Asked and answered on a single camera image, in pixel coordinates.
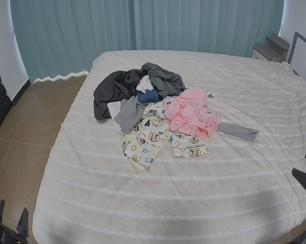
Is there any grey knitted garment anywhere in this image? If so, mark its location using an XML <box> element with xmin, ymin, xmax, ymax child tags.
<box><xmin>217</xmin><ymin>122</ymin><xmax>260</xmax><ymax>143</ymax></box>

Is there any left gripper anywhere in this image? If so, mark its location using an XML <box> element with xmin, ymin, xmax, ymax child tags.
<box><xmin>0</xmin><ymin>200</ymin><xmax>29</xmax><ymax>244</ymax></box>

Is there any bed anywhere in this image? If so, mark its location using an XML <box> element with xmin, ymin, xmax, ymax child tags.
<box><xmin>32</xmin><ymin>32</ymin><xmax>306</xmax><ymax>244</ymax></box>

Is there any grey bedside table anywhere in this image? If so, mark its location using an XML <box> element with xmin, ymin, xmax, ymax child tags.
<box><xmin>252</xmin><ymin>33</ymin><xmax>290</xmax><ymax>62</ymax></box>

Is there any pile of clothes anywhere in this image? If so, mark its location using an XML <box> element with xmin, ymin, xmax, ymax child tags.
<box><xmin>93</xmin><ymin>62</ymin><xmax>217</xmax><ymax>135</ymax></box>

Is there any white printed pyjama top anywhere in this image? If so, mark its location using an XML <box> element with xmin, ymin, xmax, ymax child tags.
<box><xmin>122</xmin><ymin>97</ymin><xmax>210</xmax><ymax>172</ymax></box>

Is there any pink garment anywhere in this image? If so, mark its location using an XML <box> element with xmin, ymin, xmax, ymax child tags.
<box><xmin>166</xmin><ymin>87</ymin><xmax>221</xmax><ymax>137</ymax></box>

